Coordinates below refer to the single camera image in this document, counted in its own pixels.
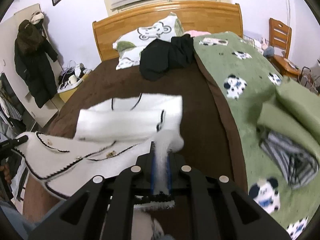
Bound dark hanging coat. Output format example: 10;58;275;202
14;20;58;108

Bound black garment pile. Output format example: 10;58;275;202
139;34;194;81

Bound pink pillow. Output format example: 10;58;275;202
184;30;211;37

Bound yellow bedside table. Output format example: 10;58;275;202
58;73;89;103

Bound white bear print pillow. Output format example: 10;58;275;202
113;12;184;70

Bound folded green clothes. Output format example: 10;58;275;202
257;77;319;157

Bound white mug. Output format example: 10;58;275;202
68;75;78;86

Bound brown bed sheet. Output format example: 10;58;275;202
16;61;248;239

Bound striped folded garment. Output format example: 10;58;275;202
260;131;319;190

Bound green cow print blanket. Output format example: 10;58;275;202
194;31;319;239

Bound wooden chair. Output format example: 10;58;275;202
268;18;301;79

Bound person left hand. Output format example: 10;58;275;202
0;163;11;185

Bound white fuzzy cardigan black trim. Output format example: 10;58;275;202
14;93;184;199

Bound wooden headboard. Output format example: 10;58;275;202
92;1;244;61

